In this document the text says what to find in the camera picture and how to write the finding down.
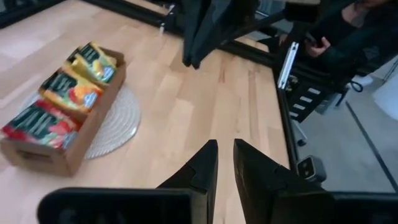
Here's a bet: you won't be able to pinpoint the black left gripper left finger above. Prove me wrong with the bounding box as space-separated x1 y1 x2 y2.
157 139 218 224

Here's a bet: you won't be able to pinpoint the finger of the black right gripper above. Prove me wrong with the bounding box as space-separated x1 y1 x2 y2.
191 0 259 70
182 0 212 67

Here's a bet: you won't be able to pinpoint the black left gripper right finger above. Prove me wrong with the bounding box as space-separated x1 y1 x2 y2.
233 139 327 224

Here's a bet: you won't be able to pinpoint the yellow lemon tea packet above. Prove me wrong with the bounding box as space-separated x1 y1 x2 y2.
64 41 118 85

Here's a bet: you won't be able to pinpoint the orange tea packet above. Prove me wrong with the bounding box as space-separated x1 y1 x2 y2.
39 68 104 113

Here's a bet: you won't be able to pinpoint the red tea packet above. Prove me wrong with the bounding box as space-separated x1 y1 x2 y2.
1 99 82 152

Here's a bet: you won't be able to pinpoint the wooden tea organizer box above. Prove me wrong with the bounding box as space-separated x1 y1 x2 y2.
0 46 127 177

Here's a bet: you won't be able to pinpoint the black box white slots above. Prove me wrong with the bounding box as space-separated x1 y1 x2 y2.
287 80 332 123

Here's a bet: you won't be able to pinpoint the round woven placemat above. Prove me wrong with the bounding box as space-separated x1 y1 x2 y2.
20 84 142 161

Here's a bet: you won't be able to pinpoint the person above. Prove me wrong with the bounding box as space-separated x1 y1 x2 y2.
278 0 398 82

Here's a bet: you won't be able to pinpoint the small table-level camera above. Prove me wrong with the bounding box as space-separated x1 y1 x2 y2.
296 154 327 183

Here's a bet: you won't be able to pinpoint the silver frame bracket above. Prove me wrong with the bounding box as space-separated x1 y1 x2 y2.
277 41 300 90

